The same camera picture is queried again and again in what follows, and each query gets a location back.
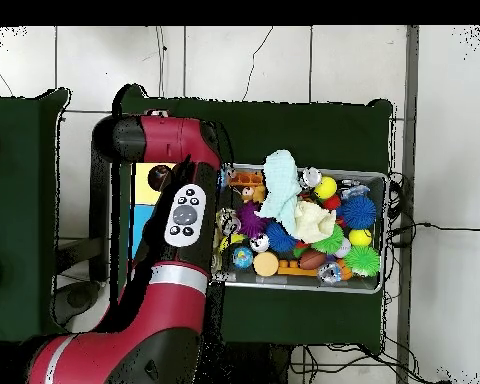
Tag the tan foam disc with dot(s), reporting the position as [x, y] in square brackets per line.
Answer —
[265, 264]

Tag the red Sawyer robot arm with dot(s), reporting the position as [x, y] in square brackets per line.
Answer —
[164, 140]

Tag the green spiky rubber ball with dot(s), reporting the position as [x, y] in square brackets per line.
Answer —
[362, 260]

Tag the cream waffle cloth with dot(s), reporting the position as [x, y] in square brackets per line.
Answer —
[314, 222]

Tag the blue spiky rubber ball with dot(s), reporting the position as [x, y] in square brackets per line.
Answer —
[358, 212]

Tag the mint green waffle cloth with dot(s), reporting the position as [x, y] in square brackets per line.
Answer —
[282, 180]

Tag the blue globe print ball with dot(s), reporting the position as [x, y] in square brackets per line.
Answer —
[242, 256]

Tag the yellow tennis ball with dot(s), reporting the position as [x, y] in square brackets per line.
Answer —
[325, 187]

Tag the dark green tablecloth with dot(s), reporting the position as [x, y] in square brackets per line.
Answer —
[28, 180]
[304, 128]

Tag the wooden box with three holes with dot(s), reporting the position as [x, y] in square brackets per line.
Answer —
[142, 188]

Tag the yellow smiley ball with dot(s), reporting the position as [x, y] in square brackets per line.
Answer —
[360, 237]

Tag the purple spiky monster toy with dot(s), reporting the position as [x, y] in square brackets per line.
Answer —
[250, 220]

